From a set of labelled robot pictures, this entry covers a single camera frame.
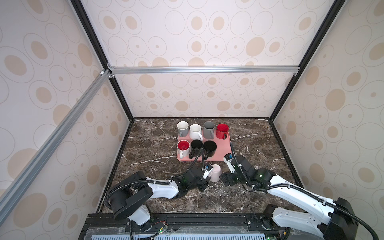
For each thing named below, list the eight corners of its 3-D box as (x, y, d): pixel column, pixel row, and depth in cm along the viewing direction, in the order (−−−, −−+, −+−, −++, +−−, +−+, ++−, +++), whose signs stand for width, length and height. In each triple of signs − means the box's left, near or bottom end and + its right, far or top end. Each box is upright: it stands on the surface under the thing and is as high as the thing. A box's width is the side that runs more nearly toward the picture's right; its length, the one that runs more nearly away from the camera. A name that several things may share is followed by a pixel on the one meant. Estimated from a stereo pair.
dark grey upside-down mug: (200, 138, 110) (200, 128, 101) (204, 129, 115) (205, 119, 107) (211, 142, 108) (213, 132, 99) (215, 133, 113) (217, 123, 105)
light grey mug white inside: (177, 141, 108) (175, 132, 100) (178, 130, 115) (177, 121, 107) (188, 141, 108) (187, 132, 100) (188, 130, 115) (188, 121, 107)
